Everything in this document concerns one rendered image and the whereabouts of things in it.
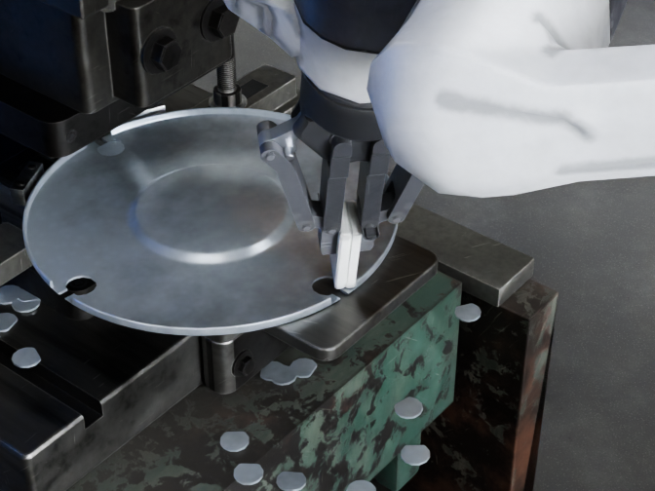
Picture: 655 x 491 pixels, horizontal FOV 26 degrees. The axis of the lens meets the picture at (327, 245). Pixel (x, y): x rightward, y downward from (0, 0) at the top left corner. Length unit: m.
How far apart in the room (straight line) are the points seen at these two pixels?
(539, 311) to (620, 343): 0.94
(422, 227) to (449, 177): 0.65
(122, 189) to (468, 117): 0.53
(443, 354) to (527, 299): 0.09
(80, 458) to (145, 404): 0.07
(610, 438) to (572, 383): 0.12
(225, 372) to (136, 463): 0.10
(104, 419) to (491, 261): 0.40
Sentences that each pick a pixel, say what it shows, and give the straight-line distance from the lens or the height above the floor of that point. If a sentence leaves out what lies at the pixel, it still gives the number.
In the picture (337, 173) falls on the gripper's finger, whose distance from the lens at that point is 0.91.
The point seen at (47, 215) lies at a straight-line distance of 1.12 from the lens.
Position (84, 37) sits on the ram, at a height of 0.95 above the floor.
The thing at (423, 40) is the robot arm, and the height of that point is 1.11.
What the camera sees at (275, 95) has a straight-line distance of 1.31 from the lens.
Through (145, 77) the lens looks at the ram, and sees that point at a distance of 1.02.
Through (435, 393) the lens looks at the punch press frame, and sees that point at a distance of 1.31.
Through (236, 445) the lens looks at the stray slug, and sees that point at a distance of 1.11.
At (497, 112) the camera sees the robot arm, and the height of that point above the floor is 1.09.
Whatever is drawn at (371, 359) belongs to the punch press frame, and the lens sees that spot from 1.18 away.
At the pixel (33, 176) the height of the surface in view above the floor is 0.79.
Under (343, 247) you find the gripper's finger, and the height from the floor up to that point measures 0.83.
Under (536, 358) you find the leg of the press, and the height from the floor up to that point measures 0.56.
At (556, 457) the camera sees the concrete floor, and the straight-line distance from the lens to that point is 2.02.
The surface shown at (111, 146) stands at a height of 0.78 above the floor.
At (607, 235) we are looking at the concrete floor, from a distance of 2.42.
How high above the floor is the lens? 1.44
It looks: 38 degrees down
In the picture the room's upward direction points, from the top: straight up
